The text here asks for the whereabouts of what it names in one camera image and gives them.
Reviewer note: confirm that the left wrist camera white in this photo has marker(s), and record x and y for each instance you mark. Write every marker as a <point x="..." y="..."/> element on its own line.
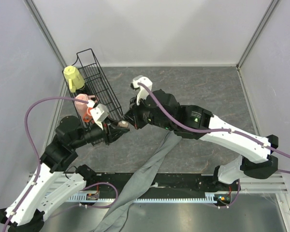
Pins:
<point x="99" y="112"/>

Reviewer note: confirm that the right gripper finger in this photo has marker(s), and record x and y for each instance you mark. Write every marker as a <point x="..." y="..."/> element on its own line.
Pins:
<point x="133" y="123"/>
<point x="129" y="115"/>

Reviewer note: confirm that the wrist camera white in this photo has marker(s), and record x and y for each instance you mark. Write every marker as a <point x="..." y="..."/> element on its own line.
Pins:
<point x="99" y="112"/>
<point x="138" y="83"/>

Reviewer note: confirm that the nail polish bottle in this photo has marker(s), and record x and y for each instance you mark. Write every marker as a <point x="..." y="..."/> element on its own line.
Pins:
<point x="123" y="124"/>

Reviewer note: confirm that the grey sleeve forearm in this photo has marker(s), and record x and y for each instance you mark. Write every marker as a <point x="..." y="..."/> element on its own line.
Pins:
<point x="140" y="182"/>

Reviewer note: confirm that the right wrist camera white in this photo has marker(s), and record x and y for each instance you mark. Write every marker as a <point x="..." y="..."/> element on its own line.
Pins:
<point x="138" y="83"/>

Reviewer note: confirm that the pink mug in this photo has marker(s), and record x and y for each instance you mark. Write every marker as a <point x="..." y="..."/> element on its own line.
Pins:
<point x="82" y="107"/>

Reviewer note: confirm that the orange mug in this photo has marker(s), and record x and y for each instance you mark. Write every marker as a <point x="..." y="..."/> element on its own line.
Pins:
<point x="87" y="117"/>

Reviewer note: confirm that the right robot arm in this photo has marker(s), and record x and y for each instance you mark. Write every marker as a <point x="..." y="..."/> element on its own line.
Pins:
<point x="194" y="122"/>

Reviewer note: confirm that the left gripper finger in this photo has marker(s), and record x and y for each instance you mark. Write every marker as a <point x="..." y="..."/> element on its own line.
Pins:
<point x="114" y="122"/>
<point x="117" y="132"/>

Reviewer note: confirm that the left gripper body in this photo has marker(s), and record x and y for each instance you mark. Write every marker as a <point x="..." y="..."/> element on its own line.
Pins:
<point x="106" y="127"/>

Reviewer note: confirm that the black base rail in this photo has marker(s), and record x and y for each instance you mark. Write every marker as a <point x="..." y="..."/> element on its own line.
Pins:
<point x="163" y="187"/>

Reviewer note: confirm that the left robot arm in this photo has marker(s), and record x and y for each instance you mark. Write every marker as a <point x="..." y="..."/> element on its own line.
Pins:
<point x="33" y="206"/>

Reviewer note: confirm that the black wire rack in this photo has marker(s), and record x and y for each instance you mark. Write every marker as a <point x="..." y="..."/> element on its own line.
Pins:
<point x="96" y="83"/>

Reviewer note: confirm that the yellow mug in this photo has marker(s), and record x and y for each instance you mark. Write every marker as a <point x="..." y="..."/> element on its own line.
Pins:
<point x="73" y="78"/>

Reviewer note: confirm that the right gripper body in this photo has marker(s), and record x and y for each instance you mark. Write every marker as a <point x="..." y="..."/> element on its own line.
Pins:
<point x="143" y="117"/>

